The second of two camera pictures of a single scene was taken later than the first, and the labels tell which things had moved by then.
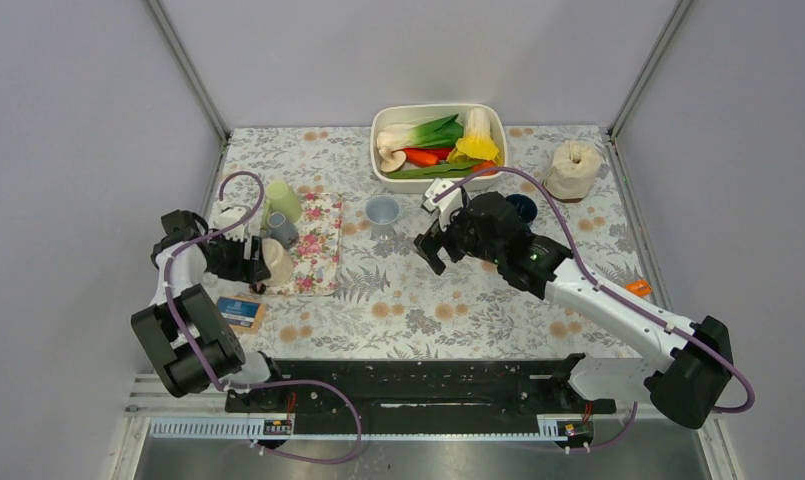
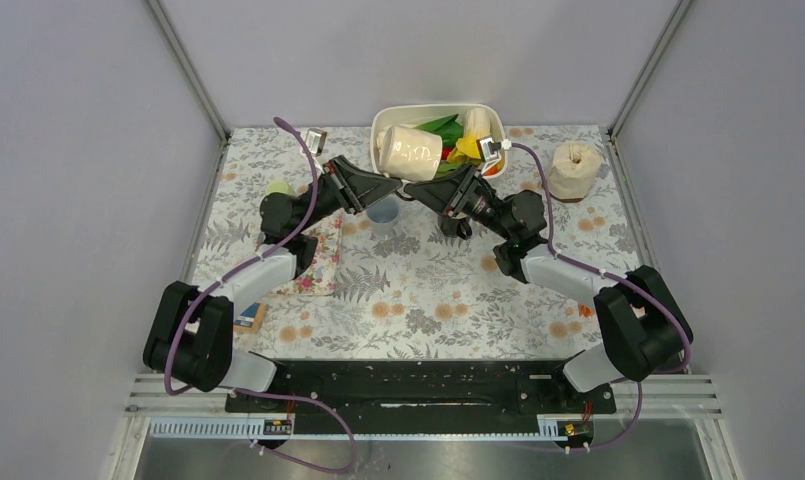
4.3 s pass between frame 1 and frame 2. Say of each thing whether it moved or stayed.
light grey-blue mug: stayed
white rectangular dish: stayed
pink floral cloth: stayed
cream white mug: moved
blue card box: stayed
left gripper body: moved
